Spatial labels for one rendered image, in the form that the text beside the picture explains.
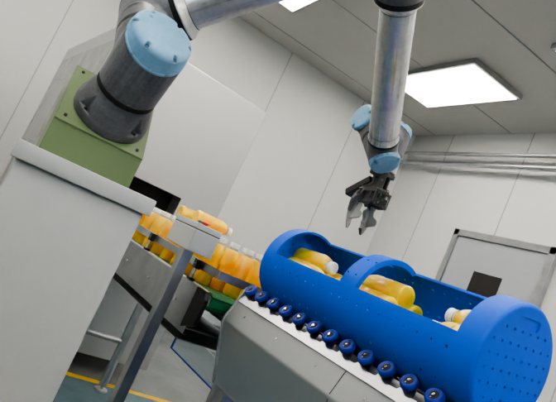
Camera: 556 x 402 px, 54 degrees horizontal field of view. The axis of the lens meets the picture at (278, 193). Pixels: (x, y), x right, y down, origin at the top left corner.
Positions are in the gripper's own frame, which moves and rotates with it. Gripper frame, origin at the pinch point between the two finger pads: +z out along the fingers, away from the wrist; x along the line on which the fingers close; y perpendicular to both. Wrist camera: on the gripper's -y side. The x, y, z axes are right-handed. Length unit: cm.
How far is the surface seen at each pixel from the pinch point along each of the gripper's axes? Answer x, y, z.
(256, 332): -13.5, -6.9, 42.7
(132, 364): -31, -43, 72
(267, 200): 215, -412, -42
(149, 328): -31, -43, 59
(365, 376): -12, 39, 37
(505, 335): -7, 67, 15
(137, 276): -23, -90, 50
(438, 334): -14, 56, 20
